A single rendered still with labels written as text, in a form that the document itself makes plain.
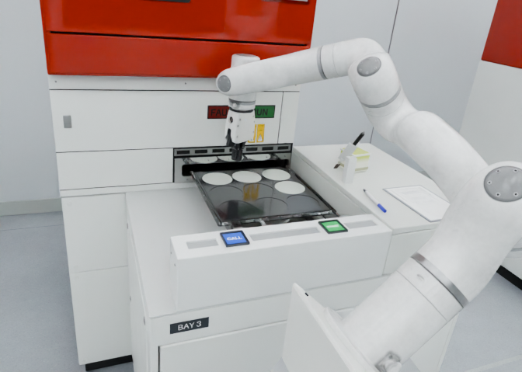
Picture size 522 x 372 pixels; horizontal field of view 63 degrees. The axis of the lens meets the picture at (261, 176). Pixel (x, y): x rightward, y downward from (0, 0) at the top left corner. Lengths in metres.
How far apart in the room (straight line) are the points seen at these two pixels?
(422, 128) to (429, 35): 2.92
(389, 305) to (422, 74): 3.21
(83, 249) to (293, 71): 0.95
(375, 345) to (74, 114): 1.07
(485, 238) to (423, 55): 3.14
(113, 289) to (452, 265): 1.27
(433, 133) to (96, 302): 1.33
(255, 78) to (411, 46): 2.65
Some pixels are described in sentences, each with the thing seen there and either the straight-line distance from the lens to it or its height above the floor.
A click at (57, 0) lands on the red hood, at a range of 1.33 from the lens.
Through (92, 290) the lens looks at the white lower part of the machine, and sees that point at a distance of 1.73.
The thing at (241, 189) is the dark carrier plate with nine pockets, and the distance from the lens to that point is 1.37.
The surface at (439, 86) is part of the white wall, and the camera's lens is 4.03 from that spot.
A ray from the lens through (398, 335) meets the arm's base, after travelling 0.79.
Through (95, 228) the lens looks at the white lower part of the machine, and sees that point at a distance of 1.59.
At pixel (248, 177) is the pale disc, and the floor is 0.90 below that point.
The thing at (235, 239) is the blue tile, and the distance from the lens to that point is 0.99.
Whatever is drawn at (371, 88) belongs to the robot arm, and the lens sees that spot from 0.97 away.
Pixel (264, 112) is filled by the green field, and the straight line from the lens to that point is 1.53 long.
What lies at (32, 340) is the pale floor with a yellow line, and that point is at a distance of 2.24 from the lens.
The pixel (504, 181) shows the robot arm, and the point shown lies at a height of 1.25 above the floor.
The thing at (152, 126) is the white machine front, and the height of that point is 1.05.
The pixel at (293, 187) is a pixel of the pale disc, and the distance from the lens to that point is 1.43.
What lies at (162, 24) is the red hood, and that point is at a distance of 1.34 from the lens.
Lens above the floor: 1.49
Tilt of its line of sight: 23 degrees down
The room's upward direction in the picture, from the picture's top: 6 degrees clockwise
